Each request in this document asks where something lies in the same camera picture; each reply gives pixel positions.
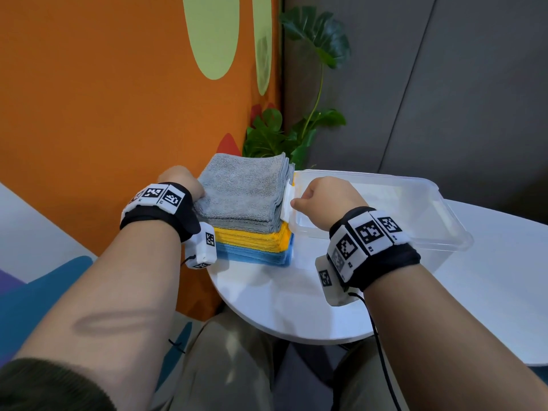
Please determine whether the person's left hand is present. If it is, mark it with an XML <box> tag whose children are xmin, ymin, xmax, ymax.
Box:
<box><xmin>157</xmin><ymin>166</ymin><xmax>206</xmax><ymax>202</ymax></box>

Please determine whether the person's right hand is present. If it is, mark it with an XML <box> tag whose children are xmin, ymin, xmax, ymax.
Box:
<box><xmin>291</xmin><ymin>176</ymin><xmax>369</xmax><ymax>232</ymax></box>

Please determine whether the clear plastic storage box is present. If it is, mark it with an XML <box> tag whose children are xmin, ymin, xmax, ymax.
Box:
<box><xmin>280</xmin><ymin>168</ymin><xmax>475</xmax><ymax>253</ymax></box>

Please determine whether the person's right forearm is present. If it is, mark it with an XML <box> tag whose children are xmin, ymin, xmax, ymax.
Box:
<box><xmin>364</xmin><ymin>264</ymin><xmax>548</xmax><ymax>411</ymax></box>

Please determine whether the person's left forearm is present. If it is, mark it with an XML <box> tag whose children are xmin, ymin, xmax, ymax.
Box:
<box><xmin>13</xmin><ymin>220</ymin><xmax>183</xmax><ymax>411</ymax></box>

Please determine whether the person's right leg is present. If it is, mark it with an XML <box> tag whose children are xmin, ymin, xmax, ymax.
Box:
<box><xmin>332</xmin><ymin>337</ymin><xmax>408</xmax><ymax>411</ymax></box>

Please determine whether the person's leg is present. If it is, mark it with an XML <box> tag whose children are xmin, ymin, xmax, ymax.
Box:
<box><xmin>169</xmin><ymin>312</ymin><xmax>275</xmax><ymax>411</ymax></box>
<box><xmin>332</xmin><ymin>337</ymin><xmax>408</xmax><ymax>411</ymax></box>

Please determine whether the person's left leg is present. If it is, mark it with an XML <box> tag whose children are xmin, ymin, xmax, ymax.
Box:
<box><xmin>169</xmin><ymin>312</ymin><xmax>275</xmax><ymax>411</ymax></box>

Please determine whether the black left wristband with markers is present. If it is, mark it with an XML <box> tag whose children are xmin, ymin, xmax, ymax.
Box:
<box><xmin>119</xmin><ymin>182</ymin><xmax>201</xmax><ymax>243</ymax></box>

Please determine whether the black wristband with markers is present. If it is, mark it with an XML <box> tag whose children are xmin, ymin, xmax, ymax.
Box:
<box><xmin>119</xmin><ymin>182</ymin><xmax>201</xmax><ymax>243</ymax></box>
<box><xmin>327</xmin><ymin>206</ymin><xmax>422</xmax><ymax>292</ymax></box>

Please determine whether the black right wristband with markers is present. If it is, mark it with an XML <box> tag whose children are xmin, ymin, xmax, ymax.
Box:
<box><xmin>327</xmin><ymin>206</ymin><xmax>422</xmax><ymax>292</ymax></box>

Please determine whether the green leafy plant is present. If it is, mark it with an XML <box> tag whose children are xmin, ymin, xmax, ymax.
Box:
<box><xmin>243</xmin><ymin>6</ymin><xmax>352</xmax><ymax>170</ymax></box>

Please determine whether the dark green shirt sleeve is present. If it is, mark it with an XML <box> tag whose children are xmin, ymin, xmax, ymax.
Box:
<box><xmin>0</xmin><ymin>358</ymin><xmax>116</xmax><ymax>411</ymax></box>

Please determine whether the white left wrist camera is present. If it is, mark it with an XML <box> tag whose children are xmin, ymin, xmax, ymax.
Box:
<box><xmin>184</xmin><ymin>222</ymin><xmax>218</xmax><ymax>269</ymax></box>

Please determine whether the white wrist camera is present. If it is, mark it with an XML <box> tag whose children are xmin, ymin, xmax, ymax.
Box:
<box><xmin>184</xmin><ymin>222</ymin><xmax>218</xmax><ymax>269</ymax></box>
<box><xmin>315</xmin><ymin>255</ymin><xmax>362</xmax><ymax>307</ymax></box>

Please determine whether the black left camera cable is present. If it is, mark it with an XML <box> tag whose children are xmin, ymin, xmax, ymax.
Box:
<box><xmin>168</xmin><ymin>254</ymin><xmax>196</xmax><ymax>355</ymax></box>

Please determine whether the black camera cable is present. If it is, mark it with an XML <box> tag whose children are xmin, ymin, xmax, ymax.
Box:
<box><xmin>349</xmin><ymin>292</ymin><xmax>403</xmax><ymax>411</ymax></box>
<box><xmin>168</xmin><ymin>254</ymin><xmax>196</xmax><ymax>355</ymax></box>

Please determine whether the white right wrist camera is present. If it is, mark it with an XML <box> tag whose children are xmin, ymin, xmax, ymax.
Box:
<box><xmin>315</xmin><ymin>255</ymin><xmax>362</xmax><ymax>307</ymax></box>

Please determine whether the black right camera cable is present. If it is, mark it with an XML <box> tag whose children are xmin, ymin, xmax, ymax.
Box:
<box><xmin>349</xmin><ymin>292</ymin><xmax>403</xmax><ymax>411</ymax></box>

